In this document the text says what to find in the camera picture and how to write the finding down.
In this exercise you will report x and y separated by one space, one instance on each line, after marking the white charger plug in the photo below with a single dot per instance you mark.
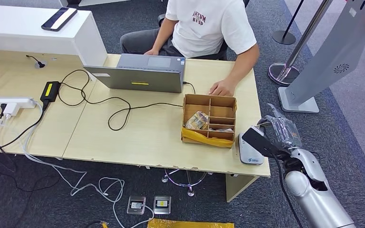
11 109

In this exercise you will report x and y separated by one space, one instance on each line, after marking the person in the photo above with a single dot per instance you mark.
207 28

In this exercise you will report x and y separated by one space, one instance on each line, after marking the white raised counter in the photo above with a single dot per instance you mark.
18 34

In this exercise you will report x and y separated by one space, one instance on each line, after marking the cardboard divider box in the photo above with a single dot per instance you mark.
222 111

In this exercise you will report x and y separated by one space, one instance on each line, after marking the black power adapter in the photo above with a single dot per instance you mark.
50 91

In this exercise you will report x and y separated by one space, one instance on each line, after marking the person's right hand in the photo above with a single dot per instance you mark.
152 52

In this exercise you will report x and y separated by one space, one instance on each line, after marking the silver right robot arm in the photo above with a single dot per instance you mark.
314 198

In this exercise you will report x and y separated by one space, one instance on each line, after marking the steel floor socket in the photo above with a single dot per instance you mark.
136 205
162 204

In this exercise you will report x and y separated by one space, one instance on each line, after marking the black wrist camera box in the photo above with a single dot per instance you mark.
258 141

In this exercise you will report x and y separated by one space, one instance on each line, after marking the yellow floor tape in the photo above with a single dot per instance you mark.
188 224

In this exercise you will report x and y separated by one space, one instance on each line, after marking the wooden desk side panel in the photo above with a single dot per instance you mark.
236 187

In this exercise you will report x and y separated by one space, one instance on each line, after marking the white card pile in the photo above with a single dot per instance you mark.
225 129

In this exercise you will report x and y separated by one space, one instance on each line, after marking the black yellow plug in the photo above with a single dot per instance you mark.
103 225

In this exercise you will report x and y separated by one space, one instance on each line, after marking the person's left hand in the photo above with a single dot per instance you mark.
223 88

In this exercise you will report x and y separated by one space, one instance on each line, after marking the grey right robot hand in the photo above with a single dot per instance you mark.
286 133

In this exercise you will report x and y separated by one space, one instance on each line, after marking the person's left forearm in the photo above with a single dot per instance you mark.
244 64

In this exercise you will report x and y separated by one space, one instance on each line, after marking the white power strip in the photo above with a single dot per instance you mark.
12 102

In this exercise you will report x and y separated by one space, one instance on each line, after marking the black stanchion post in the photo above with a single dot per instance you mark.
284 37

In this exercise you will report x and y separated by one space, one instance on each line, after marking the grey kiosk stand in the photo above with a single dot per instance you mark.
336 53

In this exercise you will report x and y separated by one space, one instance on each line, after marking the person's right forearm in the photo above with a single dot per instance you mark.
163 34

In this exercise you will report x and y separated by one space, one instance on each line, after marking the chrome stanchion post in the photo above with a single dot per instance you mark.
283 74

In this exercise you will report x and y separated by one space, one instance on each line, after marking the black smartphone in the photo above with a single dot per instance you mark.
59 19

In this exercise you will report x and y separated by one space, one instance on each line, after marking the grey card reader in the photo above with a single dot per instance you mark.
248 155

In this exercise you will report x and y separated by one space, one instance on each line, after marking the grey laptop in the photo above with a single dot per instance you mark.
139 80

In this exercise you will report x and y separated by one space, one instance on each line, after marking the chrome stool base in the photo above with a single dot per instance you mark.
191 192

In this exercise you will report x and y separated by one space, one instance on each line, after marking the black office chair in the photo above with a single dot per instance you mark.
221 52

